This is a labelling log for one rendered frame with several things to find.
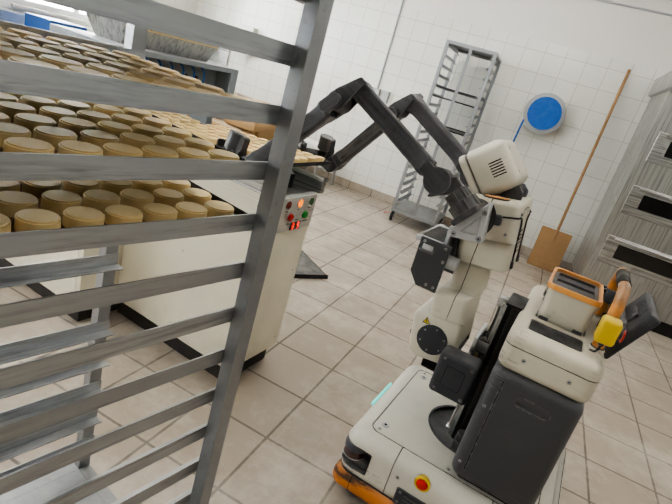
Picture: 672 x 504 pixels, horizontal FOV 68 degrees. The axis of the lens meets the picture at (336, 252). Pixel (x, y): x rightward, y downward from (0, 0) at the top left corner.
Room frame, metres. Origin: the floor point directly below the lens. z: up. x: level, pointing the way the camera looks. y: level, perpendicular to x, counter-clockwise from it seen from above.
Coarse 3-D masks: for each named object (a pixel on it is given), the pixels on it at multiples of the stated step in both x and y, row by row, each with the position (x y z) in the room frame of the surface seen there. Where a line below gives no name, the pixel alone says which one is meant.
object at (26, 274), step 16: (96, 256) 1.00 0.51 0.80; (112, 256) 1.03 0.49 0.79; (0, 272) 0.84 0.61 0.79; (16, 272) 0.86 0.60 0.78; (32, 272) 0.89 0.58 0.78; (48, 272) 0.91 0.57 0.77; (64, 272) 0.94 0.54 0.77; (80, 272) 0.96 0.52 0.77; (96, 272) 0.98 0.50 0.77; (0, 288) 0.82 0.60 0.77
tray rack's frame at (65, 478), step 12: (72, 468) 1.01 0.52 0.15; (84, 468) 1.03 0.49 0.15; (36, 480) 0.95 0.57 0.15; (48, 480) 0.96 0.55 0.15; (60, 480) 0.97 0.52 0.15; (72, 480) 0.98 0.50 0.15; (84, 480) 0.99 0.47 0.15; (12, 492) 0.90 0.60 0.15; (24, 492) 0.91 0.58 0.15; (36, 492) 0.92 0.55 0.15; (48, 492) 0.93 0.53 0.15; (60, 492) 0.94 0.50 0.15; (96, 492) 0.97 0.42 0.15; (108, 492) 0.98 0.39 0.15
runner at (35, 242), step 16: (112, 224) 0.58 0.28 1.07; (128, 224) 0.60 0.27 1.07; (144, 224) 0.62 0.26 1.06; (160, 224) 0.64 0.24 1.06; (176, 224) 0.66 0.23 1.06; (192, 224) 0.69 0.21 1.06; (208, 224) 0.71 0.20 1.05; (224, 224) 0.74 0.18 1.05; (240, 224) 0.77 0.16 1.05; (0, 240) 0.48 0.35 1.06; (16, 240) 0.49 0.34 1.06; (32, 240) 0.50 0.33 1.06; (48, 240) 0.52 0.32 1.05; (64, 240) 0.53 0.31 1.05; (80, 240) 0.55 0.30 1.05; (96, 240) 0.57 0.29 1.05; (112, 240) 0.58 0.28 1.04; (128, 240) 0.60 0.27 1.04; (144, 240) 0.62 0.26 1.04; (160, 240) 0.64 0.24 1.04; (0, 256) 0.48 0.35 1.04; (16, 256) 0.49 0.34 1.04
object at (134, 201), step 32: (0, 192) 0.59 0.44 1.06; (32, 192) 0.65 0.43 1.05; (64, 192) 0.65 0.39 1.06; (96, 192) 0.69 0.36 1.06; (128, 192) 0.73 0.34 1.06; (160, 192) 0.77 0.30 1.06; (192, 192) 0.82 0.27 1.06; (0, 224) 0.51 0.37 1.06; (32, 224) 0.53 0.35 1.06; (64, 224) 0.58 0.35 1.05; (96, 224) 0.60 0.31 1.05
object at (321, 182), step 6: (294, 168) 2.03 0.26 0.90; (300, 168) 2.05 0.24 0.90; (300, 174) 2.02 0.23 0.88; (306, 174) 2.00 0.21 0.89; (312, 174) 2.00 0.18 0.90; (294, 180) 2.02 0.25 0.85; (300, 180) 2.01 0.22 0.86; (306, 180) 2.00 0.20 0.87; (312, 180) 1.99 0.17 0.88; (318, 180) 1.98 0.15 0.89; (324, 180) 1.97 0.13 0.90; (306, 186) 2.00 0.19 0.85; (312, 186) 1.99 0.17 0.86; (318, 186) 1.98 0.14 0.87; (324, 186) 1.99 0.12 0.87; (318, 192) 1.97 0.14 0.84
